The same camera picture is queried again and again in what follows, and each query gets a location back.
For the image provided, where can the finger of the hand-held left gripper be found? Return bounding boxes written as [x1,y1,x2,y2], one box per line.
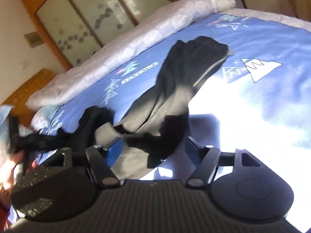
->
[8,115,27,154]

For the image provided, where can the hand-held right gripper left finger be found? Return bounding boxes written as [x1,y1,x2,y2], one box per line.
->
[52,137,122,188]

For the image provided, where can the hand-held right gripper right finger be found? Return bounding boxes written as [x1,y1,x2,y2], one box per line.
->
[185,138,261,187]

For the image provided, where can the black pants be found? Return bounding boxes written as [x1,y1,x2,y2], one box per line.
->
[15,36,231,178]

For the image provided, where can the person's left hand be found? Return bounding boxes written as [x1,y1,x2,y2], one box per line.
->
[0,150,38,192]

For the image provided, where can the pale blue pillow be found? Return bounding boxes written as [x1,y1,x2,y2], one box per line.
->
[0,104,15,151]

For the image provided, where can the wooden headboard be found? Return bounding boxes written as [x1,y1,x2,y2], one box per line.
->
[0,68,57,127]

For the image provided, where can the white patterned quilt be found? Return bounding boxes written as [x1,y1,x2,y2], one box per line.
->
[25,0,311,107]

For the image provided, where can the wooden wardrobe with glass doors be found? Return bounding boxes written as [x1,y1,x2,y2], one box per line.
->
[16,0,178,71]

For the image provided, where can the blue printed bed sheet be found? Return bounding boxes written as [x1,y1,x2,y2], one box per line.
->
[31,8,311,231]

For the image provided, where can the wall switch panel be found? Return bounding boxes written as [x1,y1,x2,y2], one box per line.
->
[24,32,40,48]

